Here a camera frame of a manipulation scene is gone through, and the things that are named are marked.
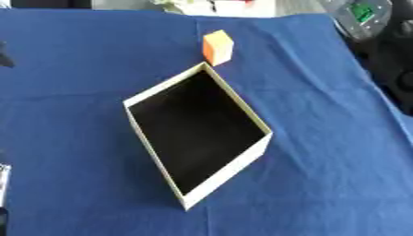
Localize white clutter beyond table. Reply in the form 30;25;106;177
149;0;281;17

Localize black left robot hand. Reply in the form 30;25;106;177
0;41;17;69

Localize orange block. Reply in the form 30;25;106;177
201;29;236;67

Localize open box with black inside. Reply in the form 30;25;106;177
121;61;275;212

